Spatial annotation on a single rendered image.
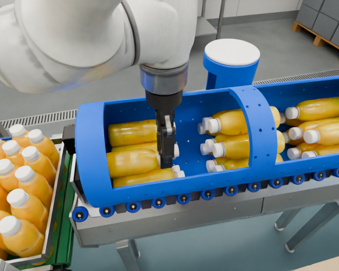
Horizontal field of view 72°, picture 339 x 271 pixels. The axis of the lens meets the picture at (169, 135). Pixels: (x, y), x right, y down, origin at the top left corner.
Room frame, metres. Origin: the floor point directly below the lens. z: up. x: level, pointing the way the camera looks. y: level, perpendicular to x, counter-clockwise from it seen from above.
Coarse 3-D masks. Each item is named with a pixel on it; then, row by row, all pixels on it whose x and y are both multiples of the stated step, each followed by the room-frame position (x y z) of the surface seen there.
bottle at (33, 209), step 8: (32, 200) 0.29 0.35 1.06; (40, 200) 0.31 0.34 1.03; (16, 208) 0.26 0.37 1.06; (24, 208) 0.27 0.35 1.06; (32, 208) 0.27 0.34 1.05; (40, 208) 0.28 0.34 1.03; (16, 216) 0.25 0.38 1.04; (24, 216) 0.25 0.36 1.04; (32, 216) 0.26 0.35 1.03; (40, 216) 0.27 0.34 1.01; (40, 224) 0.26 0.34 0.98; (56, 224) 0.29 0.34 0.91
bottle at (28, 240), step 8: (24, 224) 0.23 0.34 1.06; (32, 224) 0.24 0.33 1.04; (16, 232) 0.20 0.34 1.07; (24, 232) 0.21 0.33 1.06; (32, 232) 0.22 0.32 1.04; (40, 232) 0.23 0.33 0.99; (8, 240) 0.19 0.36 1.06; (16, 240) 0.19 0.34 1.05; (24, 240) 0.20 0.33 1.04; (32, 240) 0.20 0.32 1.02; (40, 240) 0.21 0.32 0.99; (8, 248) 0.18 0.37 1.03; (16, 248) 0.18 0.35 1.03; (24, 248) 0.19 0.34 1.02; (32, 248) 0.19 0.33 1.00; (40, 248) 0.20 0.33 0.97; (24, 256) 0.18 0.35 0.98; (32, 264) 0.18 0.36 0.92; (40, 264) 0.18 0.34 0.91
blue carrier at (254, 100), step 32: (192, 96) 0.57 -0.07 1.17; (224, 96) 0.61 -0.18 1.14; (256, 96) 0.49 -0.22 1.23; (288, 96) 0.66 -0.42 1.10; (320, 96) 0.68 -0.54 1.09; (96, 128) 0.38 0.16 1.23; (192, 128) 0.58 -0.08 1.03; (256, 128) 0.40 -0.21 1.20; (288, 128) 0.62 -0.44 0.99; (96, 160) 0.31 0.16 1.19; (192, 160) 0.49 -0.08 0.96; (256, 160) 0.35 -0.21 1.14; (288, 160) 0.49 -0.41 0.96; (320, 160) 0.38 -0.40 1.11; (96, 192) 0.28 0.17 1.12; (128, 192) 0.29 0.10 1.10; (160, 192) 0.30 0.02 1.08
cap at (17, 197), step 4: (12, 192) 0.29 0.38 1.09; (16, 192) 0.29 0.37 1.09; (20, 192) 0.29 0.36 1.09; (24, 192) 0.29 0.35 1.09; (8, 196) 0.28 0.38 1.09; (12, 196) 0.28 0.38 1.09; (16, 196) 0.28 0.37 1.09; (20, 196) 0.28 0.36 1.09; (24, 196) 0.28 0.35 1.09; (8, 200) 0.27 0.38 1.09; (12, 200) 0.27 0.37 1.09; (16, 200) 0.27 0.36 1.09; (20, 200) 0.27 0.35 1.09; (24, 200) 0.28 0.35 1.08; (12, 204) 0.26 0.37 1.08; (16, 204) 0.27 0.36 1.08; (20, 204) 0.27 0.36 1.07
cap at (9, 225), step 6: (6, 216) 0.23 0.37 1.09; (12, 216) 0.23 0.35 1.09; (0, 222) 0.22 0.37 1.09; (6, 222) 0.22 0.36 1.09; (12, 222) 0.22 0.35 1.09; (18, 222) 0.22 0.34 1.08; (0, 228) 0.20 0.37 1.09; (6, 228) 0.20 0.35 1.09; (12, 228) 0.21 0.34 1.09; (6, 234) 0.20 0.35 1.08
